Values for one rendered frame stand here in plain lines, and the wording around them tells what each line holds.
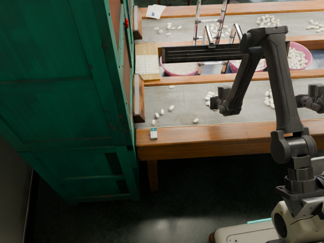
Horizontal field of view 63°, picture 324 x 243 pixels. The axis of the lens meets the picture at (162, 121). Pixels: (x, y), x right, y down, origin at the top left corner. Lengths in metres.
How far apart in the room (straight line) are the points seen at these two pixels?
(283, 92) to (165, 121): 0.76
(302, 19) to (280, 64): 1.50
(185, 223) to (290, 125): 1.31
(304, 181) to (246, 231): 0.96
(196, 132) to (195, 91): 0.31
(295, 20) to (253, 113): 0.99
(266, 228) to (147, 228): 0.78
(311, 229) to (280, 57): 0.65
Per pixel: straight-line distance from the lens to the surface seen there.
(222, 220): 2.04
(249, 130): 1.46
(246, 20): 2.19
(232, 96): 1.15
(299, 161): 0.85
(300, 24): 2.30
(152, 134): 1.35
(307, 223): 1.19
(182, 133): 1.38
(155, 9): 2.18
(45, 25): 0.82
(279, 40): 0.90
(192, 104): 1.53
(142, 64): 1.69
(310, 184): 0.86
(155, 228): 1.98
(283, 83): 0.87
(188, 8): 2.20
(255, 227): 1.78
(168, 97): 1.55
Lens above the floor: 1.93
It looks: 56 degrees down
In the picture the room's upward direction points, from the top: 1 degrees counter-clockwise
